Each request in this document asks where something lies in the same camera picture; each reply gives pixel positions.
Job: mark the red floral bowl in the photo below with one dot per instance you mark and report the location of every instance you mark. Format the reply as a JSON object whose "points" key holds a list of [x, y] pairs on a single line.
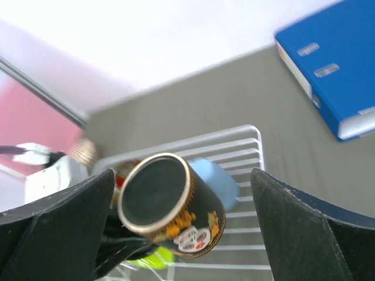
{"points": [[121, 172]]}

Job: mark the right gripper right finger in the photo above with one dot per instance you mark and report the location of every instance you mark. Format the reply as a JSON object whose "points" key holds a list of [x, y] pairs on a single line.
{"points": [[307, 238]]}

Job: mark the black skull mug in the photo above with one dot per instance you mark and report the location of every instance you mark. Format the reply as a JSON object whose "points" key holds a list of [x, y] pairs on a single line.
{"points": [[164, 200]]}

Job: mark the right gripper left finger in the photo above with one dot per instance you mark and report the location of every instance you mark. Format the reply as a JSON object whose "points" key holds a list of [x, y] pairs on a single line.
{"points": [[58, 236]]}

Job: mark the white wire dish rack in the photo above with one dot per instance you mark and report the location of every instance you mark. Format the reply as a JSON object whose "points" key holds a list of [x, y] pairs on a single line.
{"points": [[240, 253]]}

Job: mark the lime green plate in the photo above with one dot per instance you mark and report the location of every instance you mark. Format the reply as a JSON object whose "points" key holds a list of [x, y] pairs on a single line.
{"points": [[159, 260]]}

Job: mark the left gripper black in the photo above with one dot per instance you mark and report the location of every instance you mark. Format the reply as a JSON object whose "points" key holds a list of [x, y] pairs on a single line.
{"points": [[119, 244]]}

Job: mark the blue binder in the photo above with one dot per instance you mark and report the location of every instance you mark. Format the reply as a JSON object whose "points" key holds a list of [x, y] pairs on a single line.
{"points": [[331, 54]]}

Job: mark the patterned small bowl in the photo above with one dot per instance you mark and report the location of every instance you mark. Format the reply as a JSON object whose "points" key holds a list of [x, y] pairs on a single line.
{"points": [[84, 151]]}

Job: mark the pink binder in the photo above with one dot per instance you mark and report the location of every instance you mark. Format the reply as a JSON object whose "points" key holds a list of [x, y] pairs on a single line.
{"points": [[25, 118]]}

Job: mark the light blue cup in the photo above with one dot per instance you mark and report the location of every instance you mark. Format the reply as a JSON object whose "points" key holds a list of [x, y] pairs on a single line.
{"points": [[222, 184]]}

